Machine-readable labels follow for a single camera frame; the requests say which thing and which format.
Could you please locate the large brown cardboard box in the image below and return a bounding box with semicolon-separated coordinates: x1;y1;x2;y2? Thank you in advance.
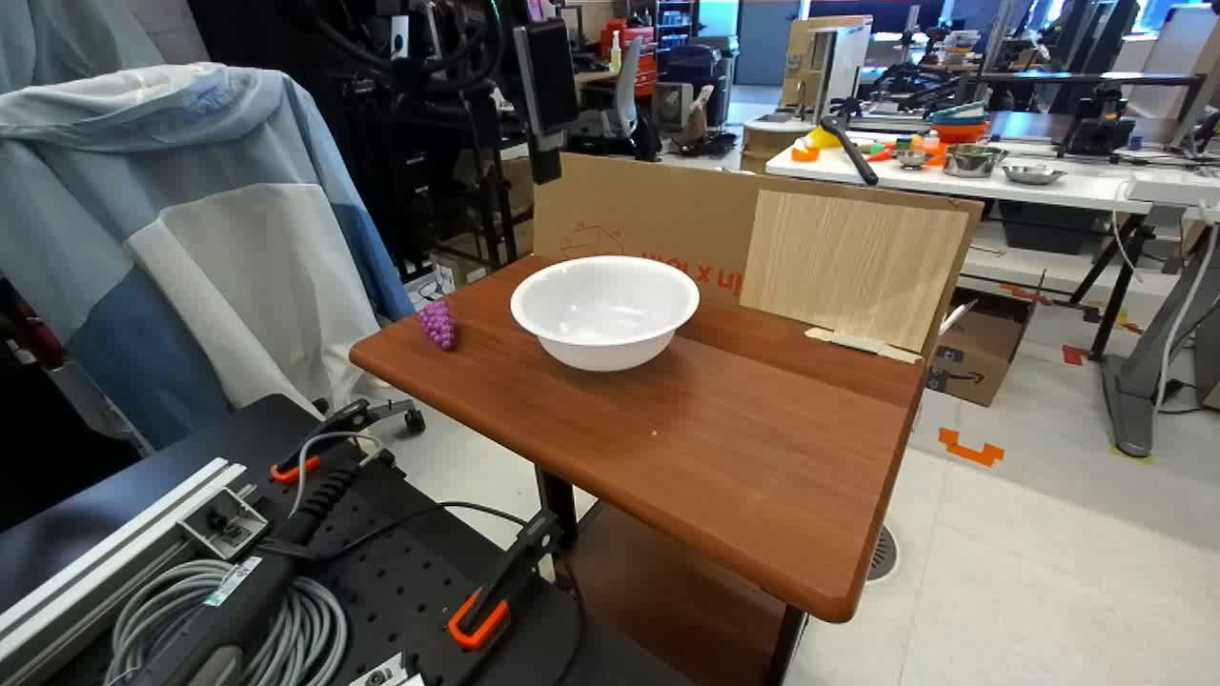
528;148;986;369

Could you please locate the brown wooden side table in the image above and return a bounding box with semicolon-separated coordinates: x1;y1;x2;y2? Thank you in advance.
345;252;932;686

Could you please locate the small cardboard box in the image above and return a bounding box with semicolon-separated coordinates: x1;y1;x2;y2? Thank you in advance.
922;281;1039;411

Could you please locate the silver aluminium rail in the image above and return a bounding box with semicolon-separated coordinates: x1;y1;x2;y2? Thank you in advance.
0;453;252;686

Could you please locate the wide metal bowl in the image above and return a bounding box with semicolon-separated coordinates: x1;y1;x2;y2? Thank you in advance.
998;151;1070;191

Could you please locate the black corrugated cable conduit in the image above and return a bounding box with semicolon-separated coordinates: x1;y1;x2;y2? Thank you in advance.
128;450;399;686

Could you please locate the grey metal stand leg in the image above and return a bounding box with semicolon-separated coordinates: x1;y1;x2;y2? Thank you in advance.
1092;213;1220;461

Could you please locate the yellow and orange plastic object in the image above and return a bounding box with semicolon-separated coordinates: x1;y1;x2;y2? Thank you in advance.
784;127;842;168

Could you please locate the tall cardboard box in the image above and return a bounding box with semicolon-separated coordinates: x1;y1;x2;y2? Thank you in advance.
773;12;875;127

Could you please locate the purple grapefruit toy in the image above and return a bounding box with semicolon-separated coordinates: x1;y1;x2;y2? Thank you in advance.
416;297;461;355

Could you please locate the black clamp with orange tip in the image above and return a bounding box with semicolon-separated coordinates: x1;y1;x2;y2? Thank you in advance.
265;395;430;490
442;506;571;654

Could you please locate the small metal bowl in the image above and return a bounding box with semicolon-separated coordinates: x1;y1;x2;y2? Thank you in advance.
946;143;1003;177

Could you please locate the small orange toy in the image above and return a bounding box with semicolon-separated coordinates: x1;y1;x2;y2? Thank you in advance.
904;129;956;175

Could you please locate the light wood panel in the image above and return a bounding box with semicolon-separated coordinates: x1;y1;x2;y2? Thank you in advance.
737;185;975;356

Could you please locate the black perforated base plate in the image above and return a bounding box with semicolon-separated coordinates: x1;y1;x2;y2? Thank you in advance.
0;393;662;686

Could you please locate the silver metal bracket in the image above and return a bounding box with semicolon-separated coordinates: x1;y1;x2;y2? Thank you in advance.
175;486;269;565

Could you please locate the white work table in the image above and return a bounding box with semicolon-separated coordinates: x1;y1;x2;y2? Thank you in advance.
762;127;1220;365

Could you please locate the black computer monitor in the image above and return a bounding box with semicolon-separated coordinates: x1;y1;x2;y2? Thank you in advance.
510;16;583;185

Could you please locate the light blue hoodie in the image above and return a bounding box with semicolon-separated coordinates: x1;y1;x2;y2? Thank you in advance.
0;60;419;457

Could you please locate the white plastic bowl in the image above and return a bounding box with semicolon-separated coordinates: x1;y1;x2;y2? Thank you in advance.
508;252;704;378

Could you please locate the long black stick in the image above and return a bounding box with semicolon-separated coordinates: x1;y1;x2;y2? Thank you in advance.
815;114;885;191

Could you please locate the grey coiled cable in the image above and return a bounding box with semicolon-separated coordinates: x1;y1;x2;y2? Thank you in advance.
104;555;355;686

